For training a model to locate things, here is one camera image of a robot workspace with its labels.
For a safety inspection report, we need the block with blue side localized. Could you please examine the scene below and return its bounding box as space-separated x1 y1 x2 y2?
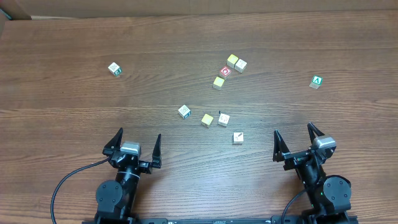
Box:
178 105 192 119

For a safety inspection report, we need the yellow block upper cluster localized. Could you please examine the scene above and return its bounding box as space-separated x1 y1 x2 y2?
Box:
226 54 239 68

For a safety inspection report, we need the green letter block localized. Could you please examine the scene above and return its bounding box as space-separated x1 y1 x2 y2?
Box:
309 75 323 89

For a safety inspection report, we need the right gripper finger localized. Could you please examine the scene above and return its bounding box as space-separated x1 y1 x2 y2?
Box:
272 129 290 162
307 122 325 143

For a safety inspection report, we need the yellow block lower cluster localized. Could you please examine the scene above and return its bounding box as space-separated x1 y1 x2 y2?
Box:
213 77 224 90

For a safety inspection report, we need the white block upper cluster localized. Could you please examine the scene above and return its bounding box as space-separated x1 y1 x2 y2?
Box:
234 58 247 73

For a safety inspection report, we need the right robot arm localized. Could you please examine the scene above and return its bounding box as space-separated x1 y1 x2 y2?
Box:
271 123 359 224

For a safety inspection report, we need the white block with brush picture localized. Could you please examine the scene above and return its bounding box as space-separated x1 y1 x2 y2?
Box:
233 133 244 144

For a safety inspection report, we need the block with green side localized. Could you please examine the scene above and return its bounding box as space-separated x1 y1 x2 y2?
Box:
108 62 122 77

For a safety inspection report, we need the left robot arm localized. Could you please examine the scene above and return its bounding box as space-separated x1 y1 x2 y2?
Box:
95 128 162 223

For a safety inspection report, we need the white patterned block centre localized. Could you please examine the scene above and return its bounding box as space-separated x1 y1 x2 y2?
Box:
218 113 230 127

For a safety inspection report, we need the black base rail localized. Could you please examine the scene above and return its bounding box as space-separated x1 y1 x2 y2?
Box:
82 215 359 224

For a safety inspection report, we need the red circle block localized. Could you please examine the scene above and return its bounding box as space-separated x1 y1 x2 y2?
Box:
219 66 232 80

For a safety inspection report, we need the yellow block cluster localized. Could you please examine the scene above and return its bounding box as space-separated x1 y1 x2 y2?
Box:
226 54 239 68
213 77 224 90

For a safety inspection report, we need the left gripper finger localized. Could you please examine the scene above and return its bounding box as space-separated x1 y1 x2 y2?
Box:
104 128 123 152
152 134 162 169

